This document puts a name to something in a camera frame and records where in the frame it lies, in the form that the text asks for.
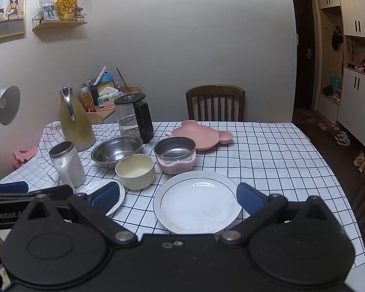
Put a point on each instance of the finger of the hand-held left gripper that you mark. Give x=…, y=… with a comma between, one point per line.
x=60, y=191
x=10, y=187

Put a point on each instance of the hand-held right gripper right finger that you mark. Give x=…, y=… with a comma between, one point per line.
x=248, y=197

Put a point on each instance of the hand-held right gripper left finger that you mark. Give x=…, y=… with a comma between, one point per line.
x=105, y=197

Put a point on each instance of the pink bowl with steel insert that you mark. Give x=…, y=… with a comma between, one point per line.
x=175, y=153

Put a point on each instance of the small white plate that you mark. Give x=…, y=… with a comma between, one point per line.
x=84, y=188

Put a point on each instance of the white steel mug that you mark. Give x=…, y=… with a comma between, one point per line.
x=67, y=165

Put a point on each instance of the pink plastic object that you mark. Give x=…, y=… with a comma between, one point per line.
x=26, y=155

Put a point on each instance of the cream bowl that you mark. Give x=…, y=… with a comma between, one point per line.
x=135, y=172

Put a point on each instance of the white checkered tablecloth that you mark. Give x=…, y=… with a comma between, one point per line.
x=276, y=164

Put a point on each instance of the stainless steel bowl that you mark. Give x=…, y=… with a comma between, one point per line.
x=117, y=150

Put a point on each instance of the large white plate dark rim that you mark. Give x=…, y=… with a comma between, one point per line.
x=197, y=206

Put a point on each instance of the yellow thermos jug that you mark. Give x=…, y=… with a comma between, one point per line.
x=76, y=124

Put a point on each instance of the pink bear-shaped plate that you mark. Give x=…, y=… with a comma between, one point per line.
x=200, y=135

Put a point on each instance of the wooden side cabinet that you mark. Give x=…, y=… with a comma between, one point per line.
x=105, y=115

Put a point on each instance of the grey desk lamp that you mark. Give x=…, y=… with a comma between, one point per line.
x=3, y=105

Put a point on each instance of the glass electric kettle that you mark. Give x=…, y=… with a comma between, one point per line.
x=133, y=117

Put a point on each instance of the orange bottle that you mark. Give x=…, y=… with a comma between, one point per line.
x=87, y=99

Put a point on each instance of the brown wooden chair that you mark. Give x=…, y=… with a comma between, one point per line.
x=216, y=103

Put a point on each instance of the pink slippers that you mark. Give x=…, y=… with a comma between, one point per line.
x=324, y=124

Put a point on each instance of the white sneakers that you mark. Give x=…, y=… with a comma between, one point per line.
x=342, y=138

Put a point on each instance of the black yellow tissue box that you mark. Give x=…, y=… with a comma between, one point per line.
x=102, y=85

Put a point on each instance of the colourful shoes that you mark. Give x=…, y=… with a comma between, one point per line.
x=360, y=159

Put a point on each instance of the thin black stick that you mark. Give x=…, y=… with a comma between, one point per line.
x=122, y=80

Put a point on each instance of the blue round container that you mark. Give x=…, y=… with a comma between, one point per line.
x=109, y=75

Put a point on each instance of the white pen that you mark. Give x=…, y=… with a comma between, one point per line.
x=99, y=75

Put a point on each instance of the white lower cabinet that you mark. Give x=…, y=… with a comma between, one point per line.
x=357, y=106

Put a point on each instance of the teal bag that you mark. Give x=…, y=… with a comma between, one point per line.
x=336, y=84

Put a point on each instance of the dark entrance door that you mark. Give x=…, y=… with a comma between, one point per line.
x=302, y=57

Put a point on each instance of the black hanging bag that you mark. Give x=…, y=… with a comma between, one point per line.
x=337, y=38

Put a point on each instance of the golden ornament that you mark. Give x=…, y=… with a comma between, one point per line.
x=66, y=6

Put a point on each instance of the wooden wall shelf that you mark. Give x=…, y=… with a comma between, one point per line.
x=60, y=25

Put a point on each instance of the small photo frame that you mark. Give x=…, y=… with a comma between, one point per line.
x=48, y=10

